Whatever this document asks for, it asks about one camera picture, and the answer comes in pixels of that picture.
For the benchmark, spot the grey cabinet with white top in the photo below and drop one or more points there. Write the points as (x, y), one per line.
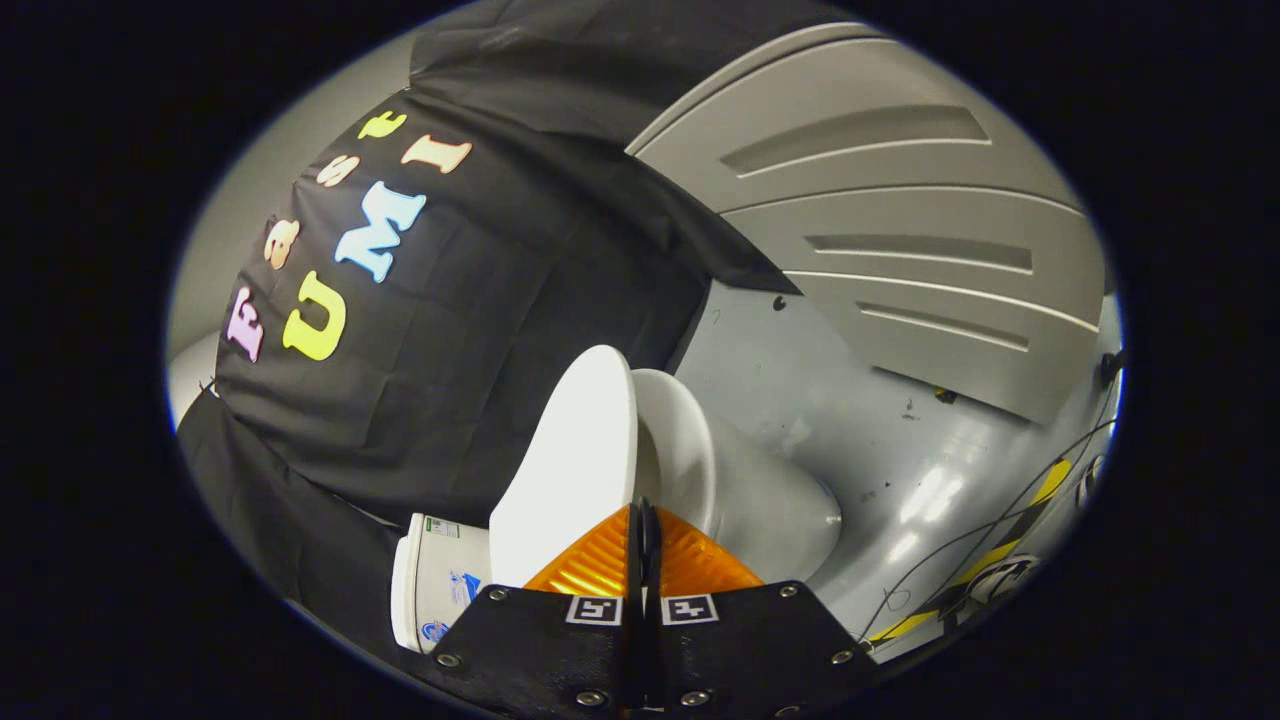
(880, 200)

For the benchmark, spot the black backdrop cloth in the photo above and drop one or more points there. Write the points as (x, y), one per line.
(460, 340)

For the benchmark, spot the white toilet lid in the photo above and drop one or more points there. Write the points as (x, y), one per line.
(570, 450)

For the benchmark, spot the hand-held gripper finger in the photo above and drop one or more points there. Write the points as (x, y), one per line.
(636, 560)
(652, 560)

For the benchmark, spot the yellow black floor tape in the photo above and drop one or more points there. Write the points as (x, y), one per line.
(1000, 555)

